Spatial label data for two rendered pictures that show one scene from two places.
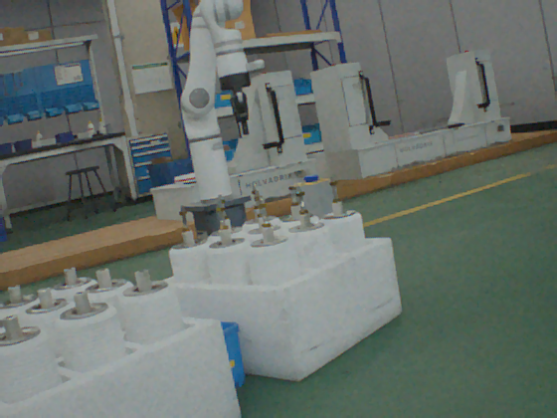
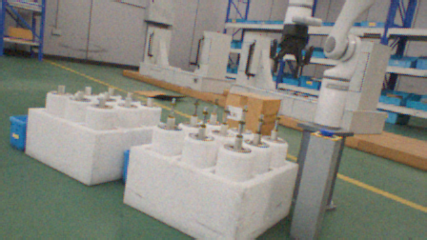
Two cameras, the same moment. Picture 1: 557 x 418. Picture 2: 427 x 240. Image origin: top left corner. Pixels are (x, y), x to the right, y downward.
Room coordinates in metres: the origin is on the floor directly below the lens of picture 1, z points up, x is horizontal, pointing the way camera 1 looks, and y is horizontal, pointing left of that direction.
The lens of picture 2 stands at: (1.18, -1.02, 0.47)
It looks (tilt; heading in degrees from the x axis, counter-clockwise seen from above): 10 degrees down; 81
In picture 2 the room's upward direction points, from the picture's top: 9 degrees clockwise
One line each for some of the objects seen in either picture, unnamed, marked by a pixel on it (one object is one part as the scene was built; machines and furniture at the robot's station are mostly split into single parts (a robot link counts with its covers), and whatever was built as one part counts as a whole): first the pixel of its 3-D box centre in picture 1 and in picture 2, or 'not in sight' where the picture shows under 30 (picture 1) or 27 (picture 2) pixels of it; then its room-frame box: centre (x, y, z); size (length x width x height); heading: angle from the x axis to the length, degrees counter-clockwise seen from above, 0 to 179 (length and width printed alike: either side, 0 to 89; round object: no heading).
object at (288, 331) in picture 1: (278, 301); (214, 182); (1.39, 0.05, 0.09); 0.39 x 0.39 x 0.18; 49
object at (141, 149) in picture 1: (145, 167); not in sight; (6.95, 1.38, 0.35); 0.59 x 0.47 x 0.69; 31
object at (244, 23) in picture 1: (214, 24); not in sight; (6.78, 0.34, 1.70); 0.72 x 0.58 x 0.50; 124
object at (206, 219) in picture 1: (227, 252); (316, 166); (1.78, 0.17, 0.15); 0.15 x 0.15 x 0.30; 31
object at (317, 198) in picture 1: (322, 241); (315, 188); (1.66, -0.09, 0.16); 0.07 x 0.07 x 0.31; 49
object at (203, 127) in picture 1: (200, 113); (341, 59); (1.79, 0.17, 0.54); 0.09 x 0.09 x 0.17; 11
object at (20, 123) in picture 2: not in sight; (50, 130); (0.75, 0.55, 0.06); 0.30 x 0.11 x 0.12; 48
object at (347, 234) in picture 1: (345, 255); (232, 180); (1.40, -0.12, 0.16); 0.10 x 0.10 x 0.18
